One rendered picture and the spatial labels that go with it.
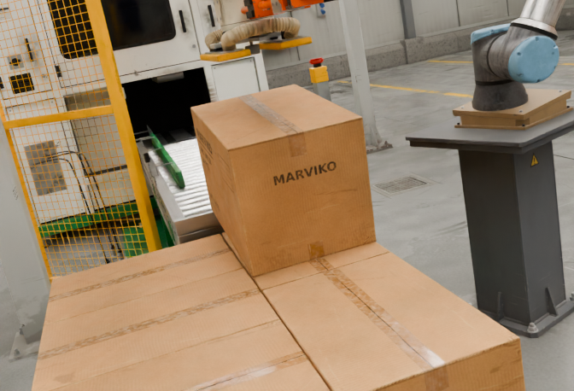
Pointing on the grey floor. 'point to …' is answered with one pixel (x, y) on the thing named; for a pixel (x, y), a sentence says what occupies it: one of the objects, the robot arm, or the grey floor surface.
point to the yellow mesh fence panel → (95, 118)
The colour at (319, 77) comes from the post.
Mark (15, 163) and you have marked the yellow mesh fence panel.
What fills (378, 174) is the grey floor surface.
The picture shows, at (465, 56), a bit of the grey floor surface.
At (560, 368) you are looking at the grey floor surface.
